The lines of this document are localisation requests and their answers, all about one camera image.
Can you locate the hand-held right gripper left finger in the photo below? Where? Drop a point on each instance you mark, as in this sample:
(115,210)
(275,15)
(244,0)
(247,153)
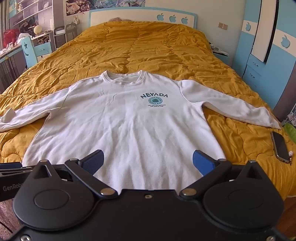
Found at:
(94,162)

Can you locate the green plastic bag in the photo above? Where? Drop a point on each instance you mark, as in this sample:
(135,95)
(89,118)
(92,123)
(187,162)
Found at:
(290,131)

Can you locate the black smartphone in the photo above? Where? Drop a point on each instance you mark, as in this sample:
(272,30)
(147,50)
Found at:
(280,146)

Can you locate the cartoon wall poster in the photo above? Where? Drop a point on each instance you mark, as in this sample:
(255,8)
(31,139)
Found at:
(76,7)

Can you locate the wardrobe mirror panel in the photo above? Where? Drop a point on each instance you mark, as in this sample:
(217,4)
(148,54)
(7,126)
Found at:
(263,34)

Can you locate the blue white wardrobe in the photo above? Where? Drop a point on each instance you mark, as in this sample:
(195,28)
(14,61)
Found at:
(284,76)

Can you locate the mustard yellow quilt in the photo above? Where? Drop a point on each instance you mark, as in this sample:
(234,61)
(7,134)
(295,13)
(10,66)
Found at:
(138,48)

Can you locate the white printed sweatshirt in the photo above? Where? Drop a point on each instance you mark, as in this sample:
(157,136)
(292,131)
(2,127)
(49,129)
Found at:
(111,125)

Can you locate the grey rolling cart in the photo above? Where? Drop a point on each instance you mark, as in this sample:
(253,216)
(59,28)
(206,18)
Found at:
(64,34)

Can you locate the wall switch plate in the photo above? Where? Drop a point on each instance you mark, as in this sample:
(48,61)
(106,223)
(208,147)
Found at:
(223,25)

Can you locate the white dark bedside clutter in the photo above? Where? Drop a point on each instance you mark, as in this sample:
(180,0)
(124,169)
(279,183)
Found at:
(218,49)

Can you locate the white blue bed headboard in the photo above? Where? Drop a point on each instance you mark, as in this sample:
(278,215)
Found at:
(138,14)

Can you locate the white wall bookshelf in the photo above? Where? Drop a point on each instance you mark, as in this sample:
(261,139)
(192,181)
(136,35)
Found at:
(32,14)

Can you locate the brown plush pillow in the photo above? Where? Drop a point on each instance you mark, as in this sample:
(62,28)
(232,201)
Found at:
(118,19)

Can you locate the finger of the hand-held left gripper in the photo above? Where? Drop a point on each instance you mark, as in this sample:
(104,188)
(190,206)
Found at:
(10,165)

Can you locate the white blue desk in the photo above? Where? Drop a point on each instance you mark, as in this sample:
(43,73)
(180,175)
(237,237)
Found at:
(42,45)

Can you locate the small white phone charm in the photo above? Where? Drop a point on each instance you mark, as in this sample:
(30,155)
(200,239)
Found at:
(291,155)

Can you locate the blue star moon chair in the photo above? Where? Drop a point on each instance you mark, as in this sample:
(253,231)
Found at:
(29,52)

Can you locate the red bag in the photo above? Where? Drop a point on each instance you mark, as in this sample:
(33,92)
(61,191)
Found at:
(10,38)

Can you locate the white round lamp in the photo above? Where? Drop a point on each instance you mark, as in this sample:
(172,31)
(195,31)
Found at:
(37,29)

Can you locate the blue patterned wall poster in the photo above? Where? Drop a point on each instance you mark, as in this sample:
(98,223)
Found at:
(115,2)

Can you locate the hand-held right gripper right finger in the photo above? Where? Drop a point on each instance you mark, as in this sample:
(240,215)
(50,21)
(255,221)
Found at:
(203,163)

